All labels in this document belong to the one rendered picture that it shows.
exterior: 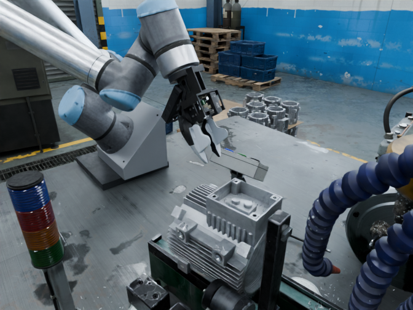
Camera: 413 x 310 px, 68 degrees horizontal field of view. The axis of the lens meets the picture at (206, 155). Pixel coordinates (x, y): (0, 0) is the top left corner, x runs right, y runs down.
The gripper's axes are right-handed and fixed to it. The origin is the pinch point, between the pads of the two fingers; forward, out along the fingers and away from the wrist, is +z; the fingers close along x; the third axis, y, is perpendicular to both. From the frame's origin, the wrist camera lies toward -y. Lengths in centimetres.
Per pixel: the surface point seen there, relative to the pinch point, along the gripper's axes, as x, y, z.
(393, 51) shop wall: 580, -96, -4
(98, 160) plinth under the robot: 12, -86, -11
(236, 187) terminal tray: -2.8, 7.2, 8.0
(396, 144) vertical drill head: -6.5, 40.8, 4.5
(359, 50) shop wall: 589, -147, -29
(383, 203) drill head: 15.2, 28.3, 22.3
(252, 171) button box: 17.3, -4.1, 10.4
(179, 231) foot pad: -15.6, -0.7, 11.6
